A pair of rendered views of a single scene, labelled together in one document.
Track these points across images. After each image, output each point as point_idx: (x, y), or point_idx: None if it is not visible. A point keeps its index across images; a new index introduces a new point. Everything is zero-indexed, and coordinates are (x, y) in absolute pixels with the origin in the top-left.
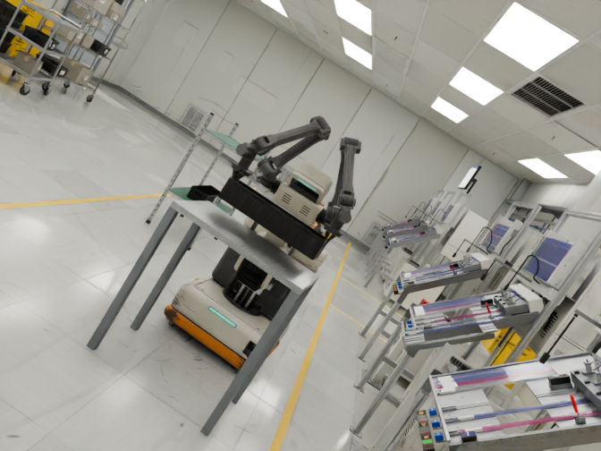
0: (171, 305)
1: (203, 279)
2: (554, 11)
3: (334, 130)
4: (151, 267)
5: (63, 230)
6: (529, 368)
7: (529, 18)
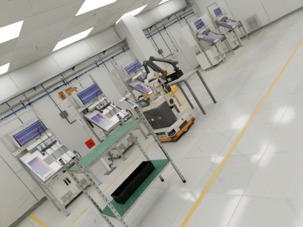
0: (193, 116)
1: (180, 117)
2: (31, 24)
3: None
4: (193, 142)
5: (231, 124)
6: (139, 86)
7: (15, 28)
